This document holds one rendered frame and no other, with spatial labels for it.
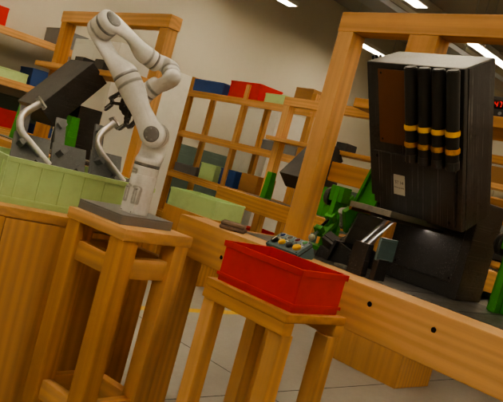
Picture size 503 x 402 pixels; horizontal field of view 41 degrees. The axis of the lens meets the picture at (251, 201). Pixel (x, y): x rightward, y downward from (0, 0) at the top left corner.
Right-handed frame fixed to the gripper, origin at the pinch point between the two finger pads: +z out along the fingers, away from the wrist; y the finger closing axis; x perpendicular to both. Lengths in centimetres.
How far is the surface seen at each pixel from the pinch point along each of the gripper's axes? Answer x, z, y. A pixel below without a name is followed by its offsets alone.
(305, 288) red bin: 66, -53, -89
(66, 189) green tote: 17.0, 23.8, -15.9
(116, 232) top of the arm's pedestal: 46, -2, -44
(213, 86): -636, 143, 138
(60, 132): -9.6, 28.4, 11.8
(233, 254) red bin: 56, -37, -71
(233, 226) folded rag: 5, -21, -62
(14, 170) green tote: 32.7, 28.3, -2.7
